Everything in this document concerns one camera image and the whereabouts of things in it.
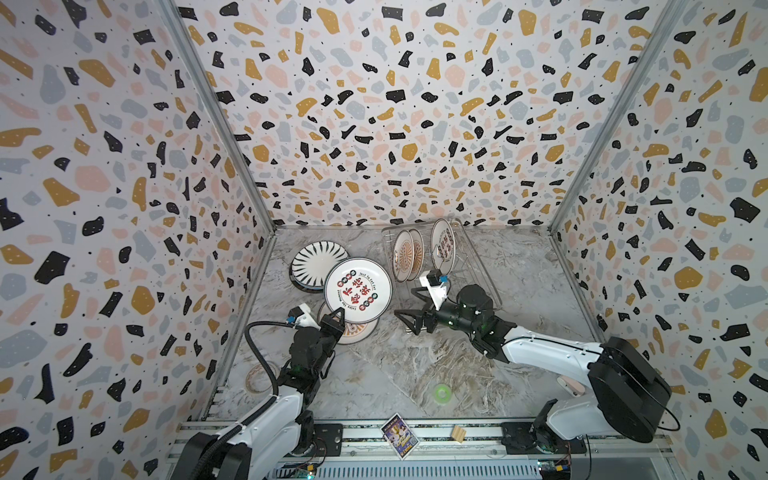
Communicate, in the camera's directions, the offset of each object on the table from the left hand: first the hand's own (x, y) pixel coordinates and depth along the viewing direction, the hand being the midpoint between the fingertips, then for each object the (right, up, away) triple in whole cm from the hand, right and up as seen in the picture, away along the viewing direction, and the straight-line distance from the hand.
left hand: (346, 305), depth 82 cm
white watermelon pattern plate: (+30, +17, +22) cm, 40 cm away
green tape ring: (+28, -24, 0) cm, 37 cm away
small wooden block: (+29, -31, -7) cm, 43 cm away
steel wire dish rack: (+39, +9, +23) cm, 47 cm away
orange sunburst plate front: (+16, +14, +21) cm, 30 cm away
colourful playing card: (+15, -31, -9) cm, 35 cm away
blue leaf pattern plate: (-17, +11, +25) cm, 32 cm away
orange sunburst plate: (+3, +4, +6) cm, 8 cm away
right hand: (+15, +3, -7) cm, 17 cm away
